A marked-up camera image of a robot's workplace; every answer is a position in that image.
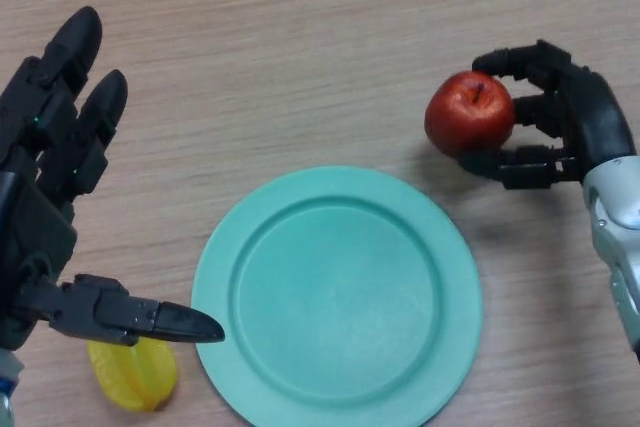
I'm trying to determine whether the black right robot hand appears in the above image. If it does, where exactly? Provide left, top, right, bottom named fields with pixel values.
left=457, top=39, right=637, bottom=192

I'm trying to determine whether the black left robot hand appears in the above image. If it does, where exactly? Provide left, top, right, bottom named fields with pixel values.
left=0, top=5, right=226, bottom=351

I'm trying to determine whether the red apple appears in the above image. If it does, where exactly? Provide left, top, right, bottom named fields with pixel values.
left=423, top=70, right=517, bottom=156

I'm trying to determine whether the green round plate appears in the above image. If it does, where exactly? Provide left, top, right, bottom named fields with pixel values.
left=191, top=165, right=484, bottom=427

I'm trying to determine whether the yellow starfruit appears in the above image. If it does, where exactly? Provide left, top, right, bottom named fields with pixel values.
left=87, top=337, right=179, bottom=414

